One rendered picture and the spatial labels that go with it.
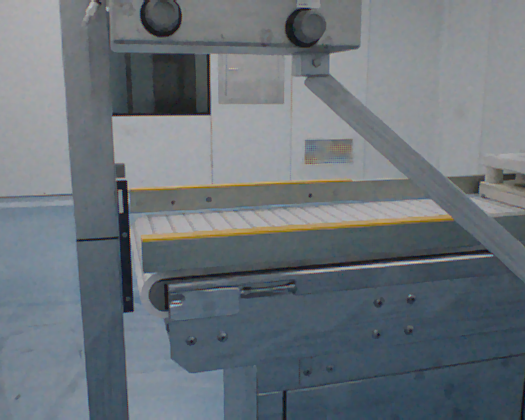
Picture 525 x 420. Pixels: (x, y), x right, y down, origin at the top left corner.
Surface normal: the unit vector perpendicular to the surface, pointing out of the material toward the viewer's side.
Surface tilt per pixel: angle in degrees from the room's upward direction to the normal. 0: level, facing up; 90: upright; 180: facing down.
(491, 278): 90
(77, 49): 90
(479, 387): 90
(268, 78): 90
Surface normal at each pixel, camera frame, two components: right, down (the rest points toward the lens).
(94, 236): 0.26, 0.20
